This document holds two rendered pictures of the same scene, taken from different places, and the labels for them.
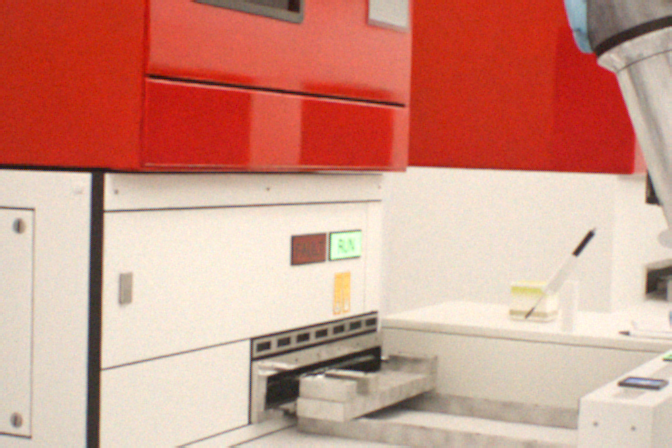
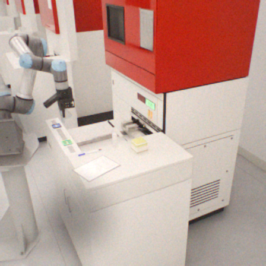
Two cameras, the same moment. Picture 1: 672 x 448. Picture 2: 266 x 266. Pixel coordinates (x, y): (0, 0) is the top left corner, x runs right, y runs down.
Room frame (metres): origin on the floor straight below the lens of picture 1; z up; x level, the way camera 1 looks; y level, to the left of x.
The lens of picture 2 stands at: (3.28, -1.58, 1.87)
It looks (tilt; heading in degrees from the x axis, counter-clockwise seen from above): 28 degrees down; 127
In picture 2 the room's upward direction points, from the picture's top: 1 degrees counter-clockwise
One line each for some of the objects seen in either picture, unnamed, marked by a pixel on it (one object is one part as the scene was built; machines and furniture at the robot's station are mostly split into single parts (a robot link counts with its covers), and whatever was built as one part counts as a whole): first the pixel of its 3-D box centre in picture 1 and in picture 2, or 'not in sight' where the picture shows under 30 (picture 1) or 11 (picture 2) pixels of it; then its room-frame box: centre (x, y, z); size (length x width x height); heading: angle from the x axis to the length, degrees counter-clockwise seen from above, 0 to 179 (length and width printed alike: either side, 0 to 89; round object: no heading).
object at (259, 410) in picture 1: (321, 372); (144, 127); (2.14, 0.02, 0.89); 0.44 x 0.02 x 0.10; 153
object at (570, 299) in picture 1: (561, 291); (117, 135); (2.23, -0.38, 1.03); 0.06 x 0.04 x 0.13; 63
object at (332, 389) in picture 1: (327, 388); (127, 123); (2.00, 0.01, 0.89); 0.08 x 0.03 x 0.03; 63
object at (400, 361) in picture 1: (412, 361); not in sight; (2.29, -0.13, 0.89); 0.08 x 0.03 x 0.03; 63
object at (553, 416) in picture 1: (510, 411); not in sight; (2.17, -0.29, 0.84); 0.50 x 0.02 x 0.03; 63
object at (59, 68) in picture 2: not in sight; (59, 70); (1.96, -0.51, 1.41); 0.09 x 0.08 x 0.11; 159
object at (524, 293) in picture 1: (534, 300); (139, 145); (2.37, -0.35, 1.00); 0.07 x 0.07 x 0.07; 66
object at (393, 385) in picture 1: (371, 392); (136, 135); (2.14, -0.06, 0.87); 0.36 x 0.08 x 0.03; 153
